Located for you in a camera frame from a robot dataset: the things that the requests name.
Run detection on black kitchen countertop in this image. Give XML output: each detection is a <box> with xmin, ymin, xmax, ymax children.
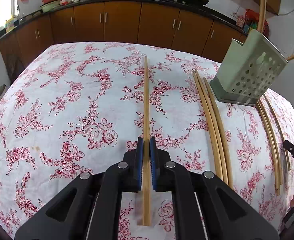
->
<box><xmin>0</xmin><ymin>0</ymin><xmax>249</xmax><ymax>48</ymax></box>

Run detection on green basin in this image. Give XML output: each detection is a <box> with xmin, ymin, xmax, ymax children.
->
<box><xmin>40</xmin><ymin>1</ymin><xmax>61</xmax><ymax>13</ymax></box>

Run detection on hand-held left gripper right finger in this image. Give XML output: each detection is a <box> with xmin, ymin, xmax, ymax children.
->
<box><xmin>149</xmin><ymin>136</ymin><xmax>280</xmax><ymax>240</ymax></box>

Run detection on brown lower kitchen cabinets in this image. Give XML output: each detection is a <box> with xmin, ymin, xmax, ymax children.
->
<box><xmin>0</xmin><ymin>1</ymin><xmax>249</xmax><ymax>68</ymax></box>

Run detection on green perforated chopstick holder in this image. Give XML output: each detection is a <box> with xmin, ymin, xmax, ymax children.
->
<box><xmin>209</xmin><ymin>29</ymin><xmax>289</xmax><ymax>106</ymax></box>

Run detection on white bucket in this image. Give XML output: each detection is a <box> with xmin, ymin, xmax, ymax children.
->
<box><xmin>0</xmin><ymin>84</ymin><xmax>10</xmax><ymax>100</ymax></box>

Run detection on red floral tablecloth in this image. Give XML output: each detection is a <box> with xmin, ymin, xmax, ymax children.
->
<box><xmin>0</xmin><ymin>41</ymin><xmax>294</xmax><ymax>240</ymax></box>

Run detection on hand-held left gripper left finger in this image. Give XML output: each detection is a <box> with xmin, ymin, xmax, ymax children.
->
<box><xmin>14</xmin><ymin>137</ymin><xmax>144</xmax><ymax>240</ymax></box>

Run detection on red bag with bottles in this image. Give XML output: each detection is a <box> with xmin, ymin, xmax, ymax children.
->
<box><xmin>236</xmin><ymin>9</ymin><xmax>270</xmax><ymax>36</ymax></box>

